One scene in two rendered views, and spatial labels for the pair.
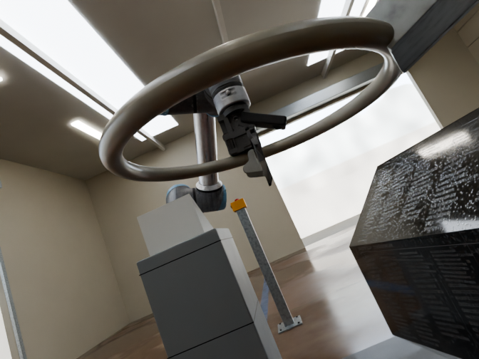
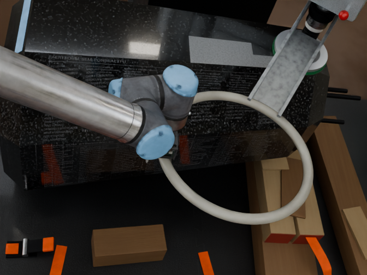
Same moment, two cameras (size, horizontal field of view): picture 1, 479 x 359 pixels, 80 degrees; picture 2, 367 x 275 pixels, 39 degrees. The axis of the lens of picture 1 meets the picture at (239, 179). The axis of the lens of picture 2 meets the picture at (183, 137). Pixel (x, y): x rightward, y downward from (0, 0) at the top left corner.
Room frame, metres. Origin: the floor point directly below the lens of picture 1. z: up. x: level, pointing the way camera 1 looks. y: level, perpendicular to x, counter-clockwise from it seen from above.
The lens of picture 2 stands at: (0.96, 0.75, 2.17)
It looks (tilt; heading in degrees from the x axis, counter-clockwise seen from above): 54 degrees down; 249
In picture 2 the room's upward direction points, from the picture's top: 20 degrees clockwise
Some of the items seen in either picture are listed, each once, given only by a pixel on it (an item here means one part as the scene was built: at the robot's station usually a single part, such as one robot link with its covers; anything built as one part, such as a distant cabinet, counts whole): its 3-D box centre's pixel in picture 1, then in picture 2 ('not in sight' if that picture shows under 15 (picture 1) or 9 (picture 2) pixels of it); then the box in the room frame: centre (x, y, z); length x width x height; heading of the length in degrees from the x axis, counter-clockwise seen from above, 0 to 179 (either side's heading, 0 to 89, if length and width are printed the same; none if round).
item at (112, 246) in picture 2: not in sight; (128, 245); (0.69, -0.11, 0.07); 0.30 x 0.12 x 0.12; 5
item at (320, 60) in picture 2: not in sight; (301, 49); (0.10, -0.59, 0.83); 0.21 x 0.21 x 0.01
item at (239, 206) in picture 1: (261, 259); not in sight; (2.48, 0.09, 0.54); 0.20 x 0.20 x 1.09; 88
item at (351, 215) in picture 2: not in sight; (362, 232); (-0.39, -0.14, 0.13); 0.25 x 0.10 x 0.01; 100
